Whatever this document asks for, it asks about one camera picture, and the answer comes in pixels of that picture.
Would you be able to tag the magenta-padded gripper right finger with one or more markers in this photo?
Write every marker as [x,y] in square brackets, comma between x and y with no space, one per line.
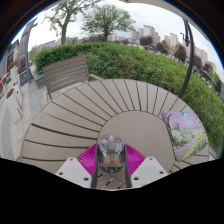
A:
[149,170]

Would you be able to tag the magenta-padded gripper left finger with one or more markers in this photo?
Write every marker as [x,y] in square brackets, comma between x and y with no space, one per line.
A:
[74,170]

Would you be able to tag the grey transparent computer mouse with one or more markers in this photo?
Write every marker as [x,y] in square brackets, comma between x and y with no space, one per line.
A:
[111,153]

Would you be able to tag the cherry blossom print mouse pad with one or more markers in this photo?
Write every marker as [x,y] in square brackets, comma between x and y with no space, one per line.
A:
[185,133]

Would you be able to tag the brown slatted wooden chair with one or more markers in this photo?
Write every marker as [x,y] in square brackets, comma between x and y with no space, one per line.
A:
[65,75]

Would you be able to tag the green hedge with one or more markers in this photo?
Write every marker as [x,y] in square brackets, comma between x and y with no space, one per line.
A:
[133,63]

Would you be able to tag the black curved parasol pole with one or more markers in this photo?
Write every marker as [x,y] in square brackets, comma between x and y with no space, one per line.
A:
[190,60]

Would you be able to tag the group of beige apartment buildings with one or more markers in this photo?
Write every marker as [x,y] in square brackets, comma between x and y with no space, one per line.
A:
[150,31]

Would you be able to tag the thin sparse-leaved tree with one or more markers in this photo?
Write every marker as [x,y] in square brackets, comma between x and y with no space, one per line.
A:
[64,30]

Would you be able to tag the round leafy green tree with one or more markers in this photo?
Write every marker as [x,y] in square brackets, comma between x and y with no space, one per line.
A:
[106,18]

